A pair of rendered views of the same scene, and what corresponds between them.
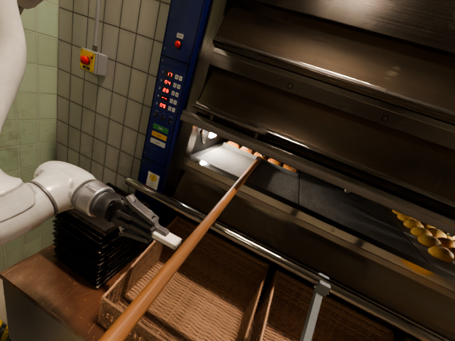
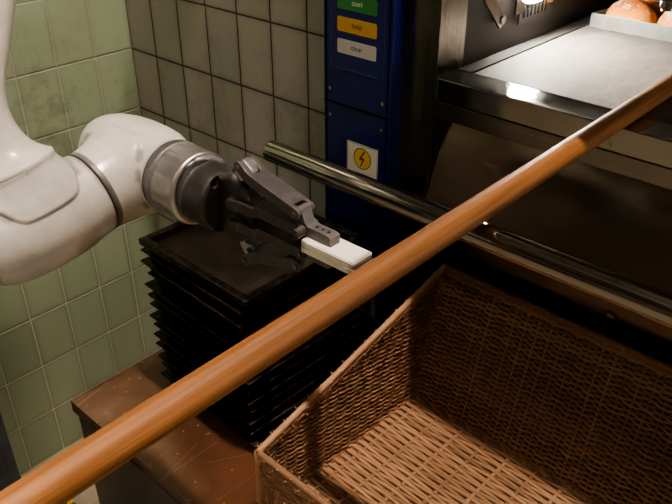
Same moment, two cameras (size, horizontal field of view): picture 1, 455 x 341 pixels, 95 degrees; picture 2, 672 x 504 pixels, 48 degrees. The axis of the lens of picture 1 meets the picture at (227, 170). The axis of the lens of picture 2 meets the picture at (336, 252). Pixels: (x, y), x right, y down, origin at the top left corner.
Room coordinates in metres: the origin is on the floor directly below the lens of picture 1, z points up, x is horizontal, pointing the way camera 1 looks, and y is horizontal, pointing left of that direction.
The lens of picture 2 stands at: (-0.15, -0.24, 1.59)
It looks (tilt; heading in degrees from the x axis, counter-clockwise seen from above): 31 degrees down; 30
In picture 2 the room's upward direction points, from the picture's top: straight up
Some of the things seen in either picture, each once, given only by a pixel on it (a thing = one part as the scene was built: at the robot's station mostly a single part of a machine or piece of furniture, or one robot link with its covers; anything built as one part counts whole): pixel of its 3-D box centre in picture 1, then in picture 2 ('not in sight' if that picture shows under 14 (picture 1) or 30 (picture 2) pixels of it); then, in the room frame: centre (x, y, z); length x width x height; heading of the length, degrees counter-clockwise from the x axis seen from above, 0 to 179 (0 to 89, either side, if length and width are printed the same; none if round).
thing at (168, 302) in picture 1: (192, 289); (492, 465); (0.67, -0.04, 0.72); 0.56 x 0.49 x 0.28; 77
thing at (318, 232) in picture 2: (160, 226); (316, 224); (0.42, 0.11, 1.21); 0.05 x 0.01 x 0.03; 78
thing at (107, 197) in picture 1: (117, 210); (231, 203); (0.44, 0.24, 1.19); 0.09 x 0.07 x 0.08; 78
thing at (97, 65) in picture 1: (93, 61); not in sight; (1.08, 0.82, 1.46); 0.10 x 0.07 x 0.10; 78
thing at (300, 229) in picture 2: (139, 218); (273, 212); (0.43, 0.17, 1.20); 0.11 x 0.04 x 0.01; 78
